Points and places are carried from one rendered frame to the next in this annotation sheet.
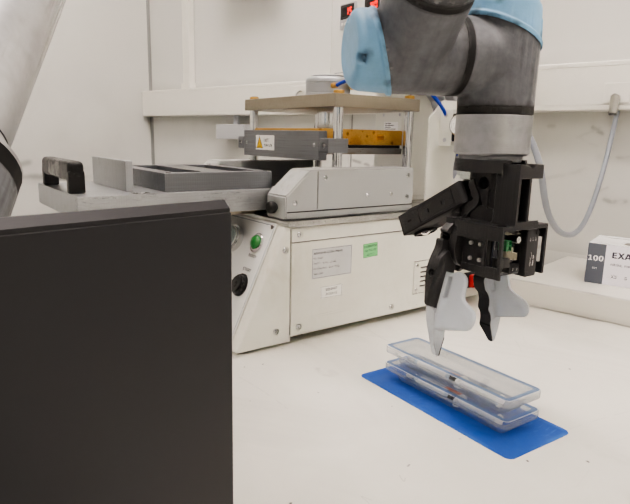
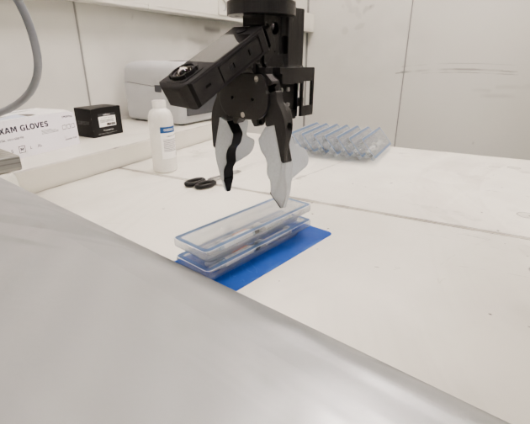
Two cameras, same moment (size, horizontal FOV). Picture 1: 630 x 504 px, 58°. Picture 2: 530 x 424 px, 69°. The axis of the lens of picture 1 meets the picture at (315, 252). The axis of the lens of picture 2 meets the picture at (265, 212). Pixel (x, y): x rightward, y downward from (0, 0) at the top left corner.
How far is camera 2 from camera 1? 0.75 m
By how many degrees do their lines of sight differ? 99
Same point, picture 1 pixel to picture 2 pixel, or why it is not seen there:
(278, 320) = not seen: hidden behind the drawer
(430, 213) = (236, 69)
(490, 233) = (306, 74)
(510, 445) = (312, 232)
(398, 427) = (320, 274)
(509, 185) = (298, 29)
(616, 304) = (49, 170)
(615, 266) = (0, 143)
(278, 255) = not seen: hidden behind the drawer
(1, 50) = not seen: outside the picture
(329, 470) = (424, 301)
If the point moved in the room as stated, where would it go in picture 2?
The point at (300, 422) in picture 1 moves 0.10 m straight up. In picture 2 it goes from (357, 335) to (369, 231)
